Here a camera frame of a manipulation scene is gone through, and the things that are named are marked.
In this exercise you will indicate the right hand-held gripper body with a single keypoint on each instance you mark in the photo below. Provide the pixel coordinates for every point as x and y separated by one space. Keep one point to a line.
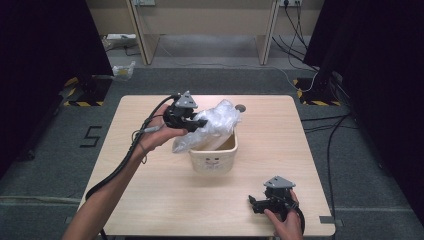
278 196

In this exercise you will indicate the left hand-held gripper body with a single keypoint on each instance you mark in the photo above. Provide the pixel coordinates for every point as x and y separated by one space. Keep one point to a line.
178 116

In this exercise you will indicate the clear plastic bag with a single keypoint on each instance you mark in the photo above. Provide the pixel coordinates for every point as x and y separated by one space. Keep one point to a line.
123 70
216 123

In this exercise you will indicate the cream waste bin with face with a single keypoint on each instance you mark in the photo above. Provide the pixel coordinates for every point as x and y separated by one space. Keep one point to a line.
213 163

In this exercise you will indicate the person's left hand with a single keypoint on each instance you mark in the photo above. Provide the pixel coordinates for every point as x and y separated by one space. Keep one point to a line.
156 133

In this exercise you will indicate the person's right hand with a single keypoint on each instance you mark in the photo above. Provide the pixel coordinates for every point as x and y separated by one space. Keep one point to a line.
286 226

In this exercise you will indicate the grey tape piece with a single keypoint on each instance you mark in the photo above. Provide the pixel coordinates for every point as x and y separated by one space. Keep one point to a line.
326 219
68 220

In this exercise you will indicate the clear plastic bag on floor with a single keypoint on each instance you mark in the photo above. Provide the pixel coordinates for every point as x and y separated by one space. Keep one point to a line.
123 70

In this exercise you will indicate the light wooden desk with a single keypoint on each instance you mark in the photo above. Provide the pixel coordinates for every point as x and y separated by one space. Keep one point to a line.
146 46

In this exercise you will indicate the black stand base with stripes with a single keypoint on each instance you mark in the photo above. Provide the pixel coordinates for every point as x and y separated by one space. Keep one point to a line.
93 90
316 93

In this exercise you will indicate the white power strip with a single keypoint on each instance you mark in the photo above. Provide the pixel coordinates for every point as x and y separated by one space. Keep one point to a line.
120 36

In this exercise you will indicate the black curtain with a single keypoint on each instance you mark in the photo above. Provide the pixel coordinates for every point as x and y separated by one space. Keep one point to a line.
40 66
383 83

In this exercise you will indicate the white wall socket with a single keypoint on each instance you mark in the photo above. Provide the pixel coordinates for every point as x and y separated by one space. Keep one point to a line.
290 2
144 2

